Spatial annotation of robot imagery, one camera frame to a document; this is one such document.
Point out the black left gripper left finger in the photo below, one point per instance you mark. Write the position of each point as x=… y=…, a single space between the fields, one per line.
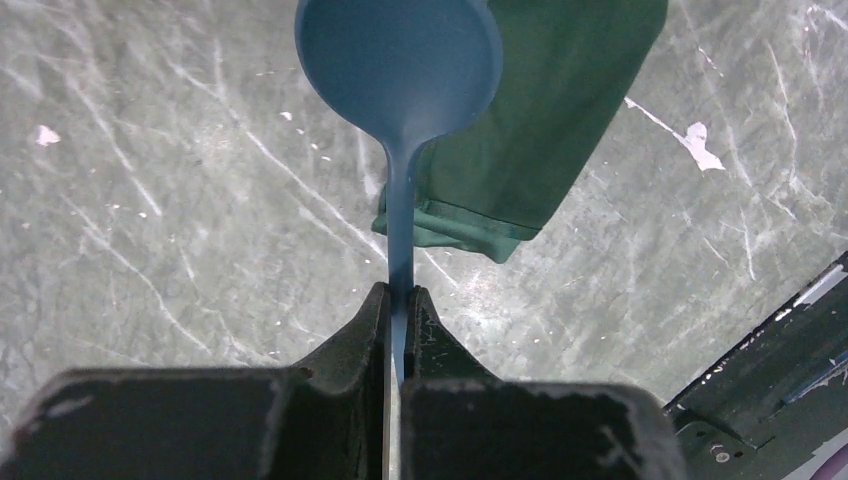
x=322 y=417

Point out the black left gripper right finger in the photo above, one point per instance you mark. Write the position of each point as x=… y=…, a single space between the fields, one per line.
x=459 y=421

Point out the blue plastic spoon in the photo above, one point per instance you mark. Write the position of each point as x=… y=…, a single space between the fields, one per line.
x=405 y=73

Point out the green cloth napkin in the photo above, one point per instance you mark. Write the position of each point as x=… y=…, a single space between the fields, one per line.
x=568 y=66

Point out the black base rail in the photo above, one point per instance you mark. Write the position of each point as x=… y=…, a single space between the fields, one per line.
x=775 y=405

